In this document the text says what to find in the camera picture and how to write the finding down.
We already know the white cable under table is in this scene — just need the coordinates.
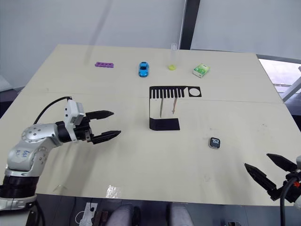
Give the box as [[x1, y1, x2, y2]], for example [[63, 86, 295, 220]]
[[74, 202, 98, 226]]

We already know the clear tape strip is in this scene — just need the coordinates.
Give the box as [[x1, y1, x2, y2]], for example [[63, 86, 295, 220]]
[[105, 185, 122, 200]]

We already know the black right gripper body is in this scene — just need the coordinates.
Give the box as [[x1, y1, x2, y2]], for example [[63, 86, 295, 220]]
[[268, 170, 301, 203]]

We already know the green and white box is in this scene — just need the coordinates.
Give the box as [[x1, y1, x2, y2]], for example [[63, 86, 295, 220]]
[[192, 63, 211, 78]]

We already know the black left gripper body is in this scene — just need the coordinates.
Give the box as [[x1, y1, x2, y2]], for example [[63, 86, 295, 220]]
[[73, 117, 93, 143]]

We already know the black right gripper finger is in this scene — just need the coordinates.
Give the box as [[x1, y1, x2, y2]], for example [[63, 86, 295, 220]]
[[266, 153, 299, 173], [244, 162, 277, 196]]

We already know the black slotted watch stand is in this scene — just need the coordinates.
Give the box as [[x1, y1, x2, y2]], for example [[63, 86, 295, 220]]
[[148, 86, 203, 131]]

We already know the dark brown block under table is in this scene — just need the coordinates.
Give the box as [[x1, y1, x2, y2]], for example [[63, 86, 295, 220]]
[[93, 210, 109, 226]]

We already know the purple foam toe separator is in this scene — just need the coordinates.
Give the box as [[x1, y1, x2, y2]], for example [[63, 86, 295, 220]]
[[95, 61, 115, 69]]

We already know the dark window frame pillar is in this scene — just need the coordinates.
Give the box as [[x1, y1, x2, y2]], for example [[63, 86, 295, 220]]
[[179, 0, 201, 50]]

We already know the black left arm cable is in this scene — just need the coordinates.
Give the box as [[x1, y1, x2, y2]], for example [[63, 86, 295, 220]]
[[33, 96, 72, 125]]

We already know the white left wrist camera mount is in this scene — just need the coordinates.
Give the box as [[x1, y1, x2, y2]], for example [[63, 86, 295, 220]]
[[63, 99, 86, 142]]

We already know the grey rounded shape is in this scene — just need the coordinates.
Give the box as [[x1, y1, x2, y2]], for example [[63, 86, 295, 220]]
[[110, 203, 142, 226], [166, 202, 191, 226]]

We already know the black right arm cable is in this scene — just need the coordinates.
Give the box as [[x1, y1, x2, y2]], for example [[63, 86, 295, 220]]
[[279, 176, 299, 226]]

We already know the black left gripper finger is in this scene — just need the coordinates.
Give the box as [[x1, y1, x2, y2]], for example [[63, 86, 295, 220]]
[[90, 130, 122, 145], [85, 110, 115, 121]]

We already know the blue toy car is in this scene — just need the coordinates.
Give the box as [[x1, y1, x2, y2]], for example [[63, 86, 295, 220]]
[[138, 61, 150, 78]]

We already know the clear tube with yellow cap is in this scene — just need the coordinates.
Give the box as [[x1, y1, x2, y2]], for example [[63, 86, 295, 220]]
[[167, 42, 178, 71]]

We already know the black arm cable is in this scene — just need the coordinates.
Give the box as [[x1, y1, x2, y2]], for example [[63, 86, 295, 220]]
[[279, 176, 299, 226], [33, 96, 72, 125]]

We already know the black square watch body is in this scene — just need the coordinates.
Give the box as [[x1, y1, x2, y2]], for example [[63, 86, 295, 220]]
[[208, 137, 222, 150]]

